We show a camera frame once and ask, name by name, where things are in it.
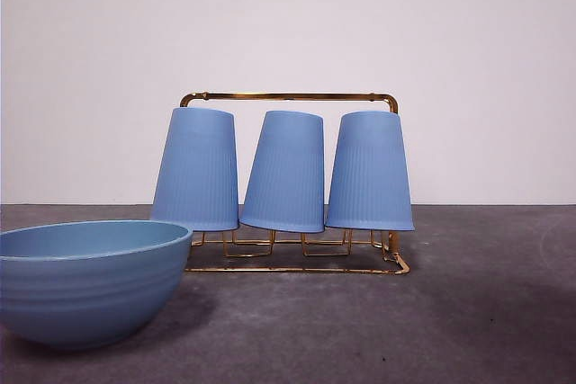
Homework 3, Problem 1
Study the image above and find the blue ribbed cup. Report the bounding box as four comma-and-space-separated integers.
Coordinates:
324, 110, 415, 232
148, 107, 239, 232
238, 110, 326, 235

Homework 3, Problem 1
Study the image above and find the blue ribbed bowl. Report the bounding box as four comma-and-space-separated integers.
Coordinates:
0, 219, 194, 352

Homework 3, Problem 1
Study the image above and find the gold wire cup rack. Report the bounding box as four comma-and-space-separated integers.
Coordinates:
179, 91, 411, 276

